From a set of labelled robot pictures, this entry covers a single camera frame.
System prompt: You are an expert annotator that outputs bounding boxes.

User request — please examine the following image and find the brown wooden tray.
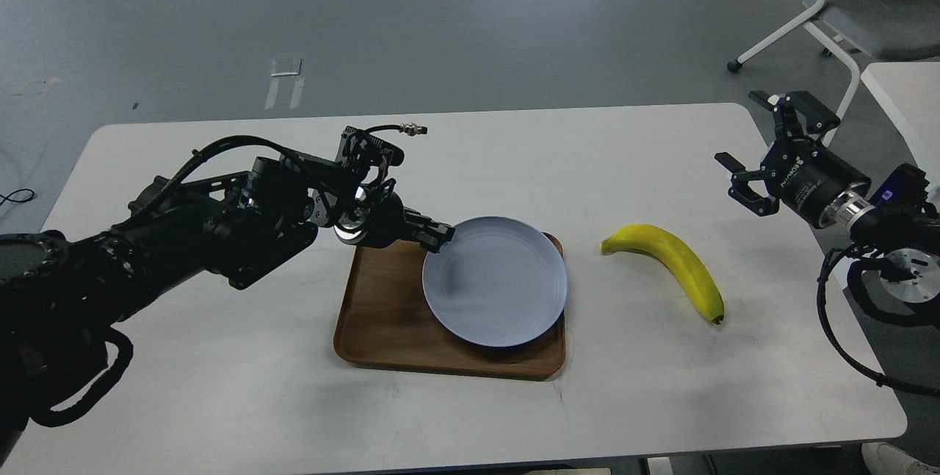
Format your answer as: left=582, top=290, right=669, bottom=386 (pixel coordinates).
left=333, top=241, right=566, bottom=381

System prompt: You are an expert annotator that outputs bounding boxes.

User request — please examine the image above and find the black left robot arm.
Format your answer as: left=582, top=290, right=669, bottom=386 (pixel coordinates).
left=1, top=127, right=455, bottom=456

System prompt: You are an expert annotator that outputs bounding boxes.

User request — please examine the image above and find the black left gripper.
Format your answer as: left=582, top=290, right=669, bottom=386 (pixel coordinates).
left=333, top=192, right=455, bottom=253

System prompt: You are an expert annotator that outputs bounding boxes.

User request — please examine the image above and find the white grey office chair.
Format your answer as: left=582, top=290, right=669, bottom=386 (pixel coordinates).
left=726, top=0, right=939, bottom=118

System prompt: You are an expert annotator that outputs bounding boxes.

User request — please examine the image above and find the yellow banana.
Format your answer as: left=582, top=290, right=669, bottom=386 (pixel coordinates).
left=599, top=223, right=726, bottom=325

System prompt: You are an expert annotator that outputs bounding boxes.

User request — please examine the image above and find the light blue round plate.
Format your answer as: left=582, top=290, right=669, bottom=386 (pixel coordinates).
left=421, top=215, right=568, bottom=348

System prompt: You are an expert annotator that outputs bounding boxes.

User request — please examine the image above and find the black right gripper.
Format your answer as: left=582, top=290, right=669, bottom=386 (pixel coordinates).
left=715, top=90, right=872, bottom=230

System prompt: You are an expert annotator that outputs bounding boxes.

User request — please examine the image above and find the white shoe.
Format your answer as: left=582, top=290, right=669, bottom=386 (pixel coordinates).
left=861, top=441, right=939, bottom=474

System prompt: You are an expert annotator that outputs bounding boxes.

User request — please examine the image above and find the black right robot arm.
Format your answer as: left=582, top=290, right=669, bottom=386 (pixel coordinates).
left=715, top=90, right=939, bottom=397

